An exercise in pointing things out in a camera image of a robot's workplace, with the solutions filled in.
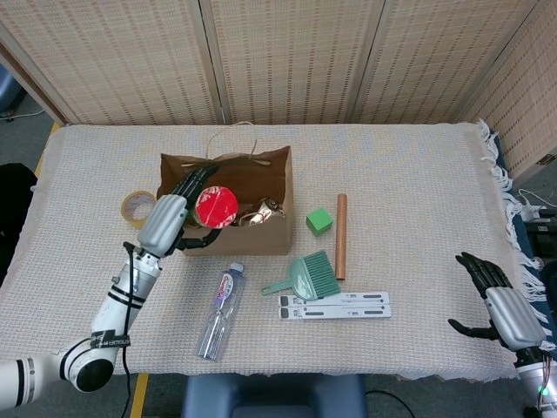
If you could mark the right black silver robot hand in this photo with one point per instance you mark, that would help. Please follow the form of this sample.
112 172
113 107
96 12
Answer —
515 320

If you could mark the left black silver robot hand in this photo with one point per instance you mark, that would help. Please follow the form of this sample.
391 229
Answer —
163 222

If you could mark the green tube package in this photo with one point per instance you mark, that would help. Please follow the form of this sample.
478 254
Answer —
216 206

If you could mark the gold red snack packet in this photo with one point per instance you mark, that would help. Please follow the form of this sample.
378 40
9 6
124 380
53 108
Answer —
263 213

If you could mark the transparent water bottle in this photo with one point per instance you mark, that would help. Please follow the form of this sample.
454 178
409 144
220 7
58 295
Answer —
219 309

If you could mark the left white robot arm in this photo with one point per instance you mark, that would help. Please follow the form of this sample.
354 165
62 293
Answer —
109 313

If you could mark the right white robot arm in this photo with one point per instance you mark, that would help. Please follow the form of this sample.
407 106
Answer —
537 379

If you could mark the brown paper bag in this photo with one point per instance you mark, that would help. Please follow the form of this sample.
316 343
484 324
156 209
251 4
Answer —
252 239

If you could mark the green hand brush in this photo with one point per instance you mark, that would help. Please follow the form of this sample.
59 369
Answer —
317 276

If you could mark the yellow tape roll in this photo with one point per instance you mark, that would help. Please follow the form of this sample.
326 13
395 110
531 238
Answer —
127 213

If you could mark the black box device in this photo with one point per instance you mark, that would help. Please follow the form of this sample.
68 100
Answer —
541 237

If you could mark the white power strip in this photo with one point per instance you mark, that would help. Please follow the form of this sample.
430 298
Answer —
532 211

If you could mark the green cube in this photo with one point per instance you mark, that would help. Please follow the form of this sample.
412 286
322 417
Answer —
320 222

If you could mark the white folding laptop stand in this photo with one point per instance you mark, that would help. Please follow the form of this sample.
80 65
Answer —
348 310

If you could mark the brown cardboard tube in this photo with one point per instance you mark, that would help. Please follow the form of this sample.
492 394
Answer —
341 239

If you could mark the beige woven tablecloth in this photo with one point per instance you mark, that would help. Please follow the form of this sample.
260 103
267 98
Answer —
391 174

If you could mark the blue grey chair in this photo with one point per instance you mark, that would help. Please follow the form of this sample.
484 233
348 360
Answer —
8 91

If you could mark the bamboo folding screen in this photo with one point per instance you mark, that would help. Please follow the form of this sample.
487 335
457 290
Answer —
283 56

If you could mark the blue padded seat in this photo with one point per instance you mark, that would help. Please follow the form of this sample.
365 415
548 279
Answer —
274 396

